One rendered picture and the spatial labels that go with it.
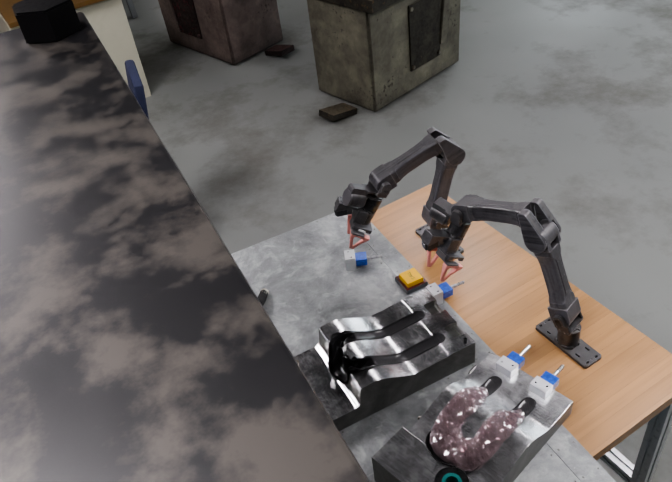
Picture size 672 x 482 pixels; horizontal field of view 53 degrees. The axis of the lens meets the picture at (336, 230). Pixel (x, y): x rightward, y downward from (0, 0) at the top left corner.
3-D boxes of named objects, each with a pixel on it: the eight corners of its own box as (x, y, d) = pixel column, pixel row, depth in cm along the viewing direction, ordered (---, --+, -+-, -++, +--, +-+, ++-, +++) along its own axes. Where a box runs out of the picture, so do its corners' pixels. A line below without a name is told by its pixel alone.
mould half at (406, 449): (491, 364, 196) (492, 339, 189) (571, 413, 180) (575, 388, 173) (374, 480, 172) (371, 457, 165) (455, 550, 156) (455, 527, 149)
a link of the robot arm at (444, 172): (428, 231, 231) (448, 147, 213) (419, 220, 236) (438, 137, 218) (443, 229, 233) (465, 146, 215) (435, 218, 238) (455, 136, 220)
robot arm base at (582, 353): (589, 351, 186) (606, 339, 189) (536, 310, 200) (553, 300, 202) (585, 369, 191) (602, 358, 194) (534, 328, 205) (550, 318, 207)
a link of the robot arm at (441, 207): (423, 222, 207) (429, 195, 199) (439, 208, 212) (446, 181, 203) (454, 242, 203) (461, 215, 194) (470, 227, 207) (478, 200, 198)
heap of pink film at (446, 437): (476, 382, 185) (477, 363, 180) (532, 418, 174) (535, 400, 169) (415, 443, 172) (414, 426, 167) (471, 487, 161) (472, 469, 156)
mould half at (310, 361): (426, 308, 216) (425, 278, 207) (474, 362, 197) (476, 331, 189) (286, 374, 201) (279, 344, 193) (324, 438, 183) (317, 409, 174)
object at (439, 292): (459, 283, 223) (459, 271, 220) (468, 292, 219) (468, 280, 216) (425, 298, 220) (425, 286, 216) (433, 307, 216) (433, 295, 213)
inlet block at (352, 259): (381, 257, 237) (380, 245, 234) (383, 266, 233) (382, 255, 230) (345, 261, 238) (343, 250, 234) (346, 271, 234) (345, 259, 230)
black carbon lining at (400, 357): (420, 312, 205) (419, 290, 200) (450, 346, 194) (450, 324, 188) (319, 359, 195) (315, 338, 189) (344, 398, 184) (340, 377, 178)
